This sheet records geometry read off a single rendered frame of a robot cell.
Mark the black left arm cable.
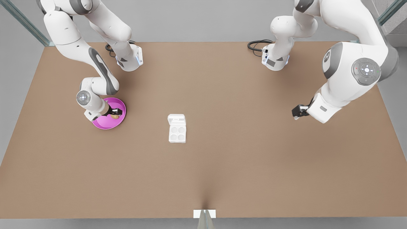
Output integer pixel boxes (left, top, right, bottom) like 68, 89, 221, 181
247, 39, 274, 57

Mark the white egg box lid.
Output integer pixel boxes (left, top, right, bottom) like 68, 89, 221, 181
168, 114, 186, 127

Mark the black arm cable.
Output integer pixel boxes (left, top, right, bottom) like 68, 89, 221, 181
247, 39, 274, 57
105, 40, 136, 58

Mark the white egg box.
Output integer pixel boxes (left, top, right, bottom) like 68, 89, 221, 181
169, 125, 187, 143

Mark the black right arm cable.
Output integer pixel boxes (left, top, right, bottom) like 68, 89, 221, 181
105, 40, 136, 58

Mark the silver frame post with foot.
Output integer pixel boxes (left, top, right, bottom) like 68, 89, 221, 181
193, 209, 216, 229

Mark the magenta round plate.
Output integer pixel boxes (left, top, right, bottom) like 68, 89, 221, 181
92, 97, 127, 130

